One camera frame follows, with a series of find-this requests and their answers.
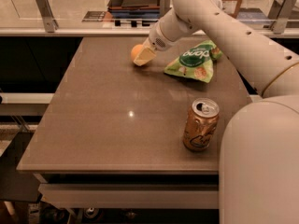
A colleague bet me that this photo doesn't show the left metal glass bracket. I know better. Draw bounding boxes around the left metal glass bracket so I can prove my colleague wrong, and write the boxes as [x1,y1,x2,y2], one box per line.
[36,0,58,33]

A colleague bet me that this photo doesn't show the metal glass bracket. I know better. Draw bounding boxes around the metal glass bracket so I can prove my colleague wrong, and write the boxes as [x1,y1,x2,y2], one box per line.
[159,0,170,17]
[36,0,58,33]
[271,0,297,35]

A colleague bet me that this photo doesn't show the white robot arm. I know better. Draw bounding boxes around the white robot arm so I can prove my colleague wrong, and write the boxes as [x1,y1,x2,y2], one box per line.
[133,0,299,224]

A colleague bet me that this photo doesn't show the orange soda can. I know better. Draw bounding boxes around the orange soda can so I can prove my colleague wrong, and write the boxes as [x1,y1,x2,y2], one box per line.
[183,98,220,152]

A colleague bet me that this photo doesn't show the green chip bag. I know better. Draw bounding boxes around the green chip bag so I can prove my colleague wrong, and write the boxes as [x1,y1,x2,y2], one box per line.
[164,40,222,83]

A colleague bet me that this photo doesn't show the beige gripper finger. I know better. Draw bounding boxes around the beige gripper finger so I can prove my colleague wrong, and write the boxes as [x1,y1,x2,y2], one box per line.
[133,45,156,66]

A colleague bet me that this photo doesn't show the right metal glass bracket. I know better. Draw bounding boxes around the right metal glass bracket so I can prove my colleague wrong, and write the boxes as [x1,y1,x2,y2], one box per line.
[271,0,297,35]

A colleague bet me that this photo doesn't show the middle metal glass bracket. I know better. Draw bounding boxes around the middle metal glass bracket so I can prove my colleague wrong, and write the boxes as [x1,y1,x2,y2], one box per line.
[159,0,170,17]

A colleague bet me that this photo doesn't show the stacked trays behind glass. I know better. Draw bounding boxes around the stacked trays behind glass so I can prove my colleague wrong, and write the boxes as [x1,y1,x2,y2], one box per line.
[107,0,160,20]

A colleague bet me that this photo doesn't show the orange fruit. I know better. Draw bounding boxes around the orange fruit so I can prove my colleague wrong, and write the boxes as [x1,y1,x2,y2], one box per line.
[131,44,143,61]

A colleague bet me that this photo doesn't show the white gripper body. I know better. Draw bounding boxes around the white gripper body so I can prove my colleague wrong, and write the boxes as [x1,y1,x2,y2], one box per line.
[143,23,172,51]

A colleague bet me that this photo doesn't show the white table drawer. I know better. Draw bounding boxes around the white table drawer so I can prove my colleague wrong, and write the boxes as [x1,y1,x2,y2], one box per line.
[39,184,219,209]

